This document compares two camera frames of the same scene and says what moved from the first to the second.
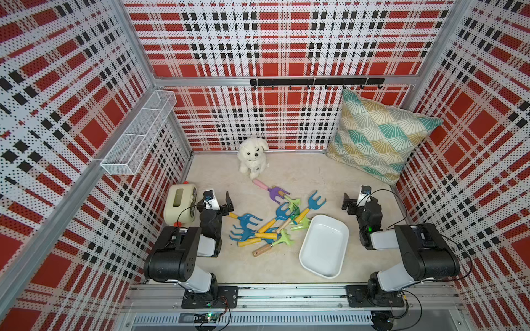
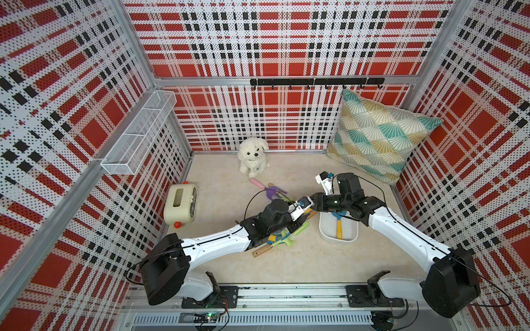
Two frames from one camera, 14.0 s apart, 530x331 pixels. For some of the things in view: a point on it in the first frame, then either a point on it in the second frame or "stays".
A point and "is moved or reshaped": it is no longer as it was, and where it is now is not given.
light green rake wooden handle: [283, 238] stays
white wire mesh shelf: [125, 154] stays
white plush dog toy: [252, 155] stays
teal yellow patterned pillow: [377, 141] stays
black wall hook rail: [319, 81] stays
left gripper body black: [223, 211] → [287, 222]
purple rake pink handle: [274, 191] stays
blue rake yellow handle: [312, 204] is moved or reshaped
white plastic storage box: [324, 246] is moved or reshaped
